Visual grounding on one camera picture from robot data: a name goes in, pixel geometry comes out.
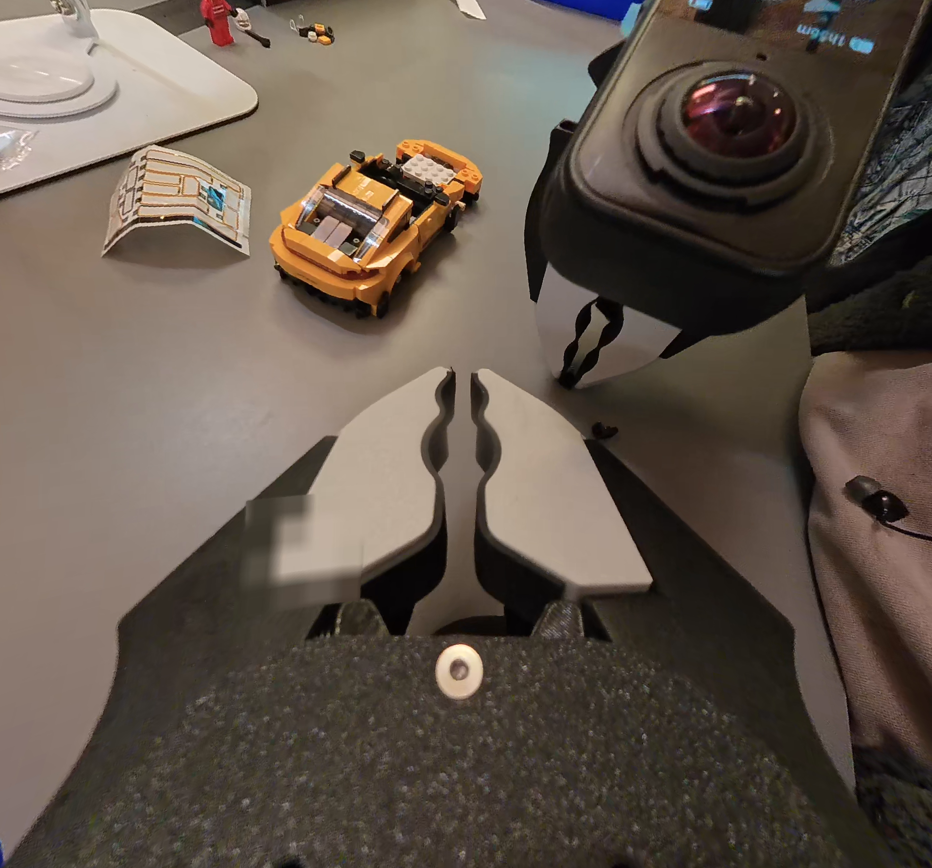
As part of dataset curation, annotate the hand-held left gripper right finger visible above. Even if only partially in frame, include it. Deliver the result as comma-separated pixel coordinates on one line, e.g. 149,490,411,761
469,367,654,603

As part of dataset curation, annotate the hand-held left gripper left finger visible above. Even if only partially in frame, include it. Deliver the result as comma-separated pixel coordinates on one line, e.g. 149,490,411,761
307,366,457,596

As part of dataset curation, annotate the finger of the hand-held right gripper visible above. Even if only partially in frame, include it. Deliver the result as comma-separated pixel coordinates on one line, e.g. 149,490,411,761
575,303,683,390
533,266,599,390

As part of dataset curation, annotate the orange lego car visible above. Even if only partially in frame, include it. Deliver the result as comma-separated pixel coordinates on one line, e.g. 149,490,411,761
268,138,483,320

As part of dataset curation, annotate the red lego minifigure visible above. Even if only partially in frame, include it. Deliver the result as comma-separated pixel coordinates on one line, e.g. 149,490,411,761
198,0,237,48

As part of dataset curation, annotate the dark patterned cloth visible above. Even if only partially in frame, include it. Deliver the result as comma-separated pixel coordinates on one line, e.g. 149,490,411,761
830,67,932,265

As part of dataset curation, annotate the white sticker sheet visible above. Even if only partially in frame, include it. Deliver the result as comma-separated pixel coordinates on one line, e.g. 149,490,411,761
102,145,252,257

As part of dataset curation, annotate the beige hoodie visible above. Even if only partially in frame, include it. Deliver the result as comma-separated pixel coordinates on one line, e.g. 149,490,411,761
797,351,932,789

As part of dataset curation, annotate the white rounded base board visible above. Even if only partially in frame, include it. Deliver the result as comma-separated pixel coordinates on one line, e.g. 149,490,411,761
0,9,259,195

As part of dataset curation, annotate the clear plastic bag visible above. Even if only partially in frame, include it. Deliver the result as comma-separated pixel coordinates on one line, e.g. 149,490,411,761
0,124,41,171

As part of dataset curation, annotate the white book stand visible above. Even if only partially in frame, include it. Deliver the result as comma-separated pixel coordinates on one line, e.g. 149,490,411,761
0,0,119,120

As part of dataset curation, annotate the black wired earphone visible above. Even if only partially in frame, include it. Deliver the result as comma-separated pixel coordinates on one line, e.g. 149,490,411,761
846,475,932,541

